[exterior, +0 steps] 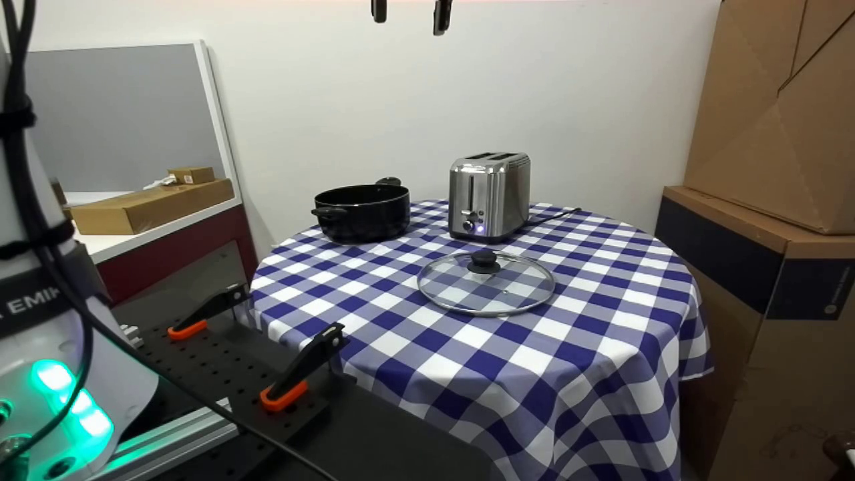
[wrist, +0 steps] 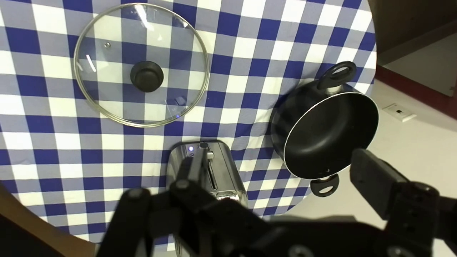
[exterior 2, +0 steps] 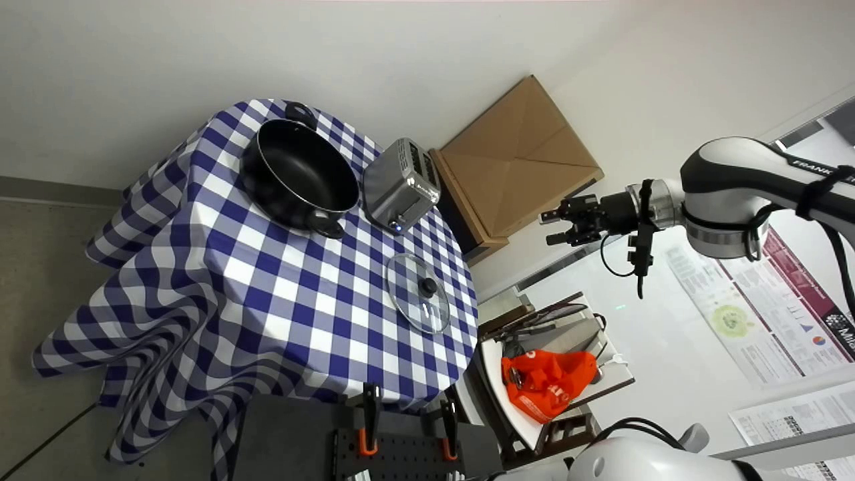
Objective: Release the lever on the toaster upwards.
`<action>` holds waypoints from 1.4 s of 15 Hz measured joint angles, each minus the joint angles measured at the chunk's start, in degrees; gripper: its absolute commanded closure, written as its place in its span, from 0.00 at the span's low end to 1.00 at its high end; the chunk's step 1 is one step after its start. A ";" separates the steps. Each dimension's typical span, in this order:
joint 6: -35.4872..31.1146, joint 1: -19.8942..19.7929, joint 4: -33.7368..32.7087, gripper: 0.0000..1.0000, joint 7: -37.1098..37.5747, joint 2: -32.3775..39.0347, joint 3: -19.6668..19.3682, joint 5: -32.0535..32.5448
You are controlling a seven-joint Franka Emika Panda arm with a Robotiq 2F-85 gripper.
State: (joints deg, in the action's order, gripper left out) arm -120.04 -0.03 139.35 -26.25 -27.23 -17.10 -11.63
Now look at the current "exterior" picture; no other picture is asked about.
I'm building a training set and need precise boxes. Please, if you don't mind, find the large plain cardboard box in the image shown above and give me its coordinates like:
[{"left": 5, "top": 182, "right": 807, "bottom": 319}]
[{"left": 680, "top": 0, "right": 855, "bottom": 239}]

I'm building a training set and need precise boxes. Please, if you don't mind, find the white desk red front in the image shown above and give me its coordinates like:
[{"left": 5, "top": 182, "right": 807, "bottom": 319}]
[{"left": 62, "top": 188, "right": 261, "bottom": 311}]

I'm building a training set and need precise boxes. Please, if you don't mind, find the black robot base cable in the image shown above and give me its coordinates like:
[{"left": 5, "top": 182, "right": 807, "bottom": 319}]
[{"left": 0, "top": 0, "right": 343, "bottom": 481}]

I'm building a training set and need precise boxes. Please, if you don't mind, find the cardboard box black band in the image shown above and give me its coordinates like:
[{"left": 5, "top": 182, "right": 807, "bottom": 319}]
[{"left": 651, "top": 186, "right": 855, "bottom": 481}]

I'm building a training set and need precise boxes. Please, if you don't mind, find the grey partition panel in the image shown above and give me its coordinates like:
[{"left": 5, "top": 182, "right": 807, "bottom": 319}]
[{"left": 21, "top": 37, "right": 245, "bottom": 202}]

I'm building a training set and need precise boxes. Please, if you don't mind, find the black toaster power cord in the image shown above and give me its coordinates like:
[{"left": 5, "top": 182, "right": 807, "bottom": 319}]
[{"left": 522, "top": 203, "right": 593, "bottom": 228}]

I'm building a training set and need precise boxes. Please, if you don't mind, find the blue white checkered tablecloth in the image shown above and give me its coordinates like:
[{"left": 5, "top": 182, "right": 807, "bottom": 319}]
[{"left": 245, "top": 199, "right": 715, "bottom": 481}]

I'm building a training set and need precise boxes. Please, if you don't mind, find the aluminium frame rail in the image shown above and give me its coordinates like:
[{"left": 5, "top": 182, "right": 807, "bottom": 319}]
[{"left": 90, "top": 415, "right": 245, "bottom": 481}]

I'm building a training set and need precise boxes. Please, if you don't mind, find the glass pot lid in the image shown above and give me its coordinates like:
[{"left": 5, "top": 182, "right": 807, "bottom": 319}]
[{"left": 414, "top": 247, "right": 557, "bottom": 319}]

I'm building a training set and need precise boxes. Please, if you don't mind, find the black perforated mounting board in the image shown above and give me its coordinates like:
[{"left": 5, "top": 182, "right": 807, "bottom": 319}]
[{"left": 118, "top": 296, "right": 363, "bottom": 481}]

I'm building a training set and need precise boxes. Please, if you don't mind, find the black cooking pot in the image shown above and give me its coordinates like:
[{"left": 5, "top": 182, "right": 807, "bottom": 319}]
[{"left": 309, "top": 178, "right": 414, "bottom": 247}]

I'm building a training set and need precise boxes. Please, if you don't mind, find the stainless steel toaster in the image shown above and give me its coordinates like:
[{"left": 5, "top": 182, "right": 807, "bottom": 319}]
[{"left": 446, "top": 151, "right": 534, "bottom": 244}]

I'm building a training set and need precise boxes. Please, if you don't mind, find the black clamp orange handle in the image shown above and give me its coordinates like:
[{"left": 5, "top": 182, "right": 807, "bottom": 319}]
[
  {"left": 166, "top": 280, "right": 253, "bottom": 347},
  {"left": 257, "top": 321, "right": 349, "bottom": 418}
]

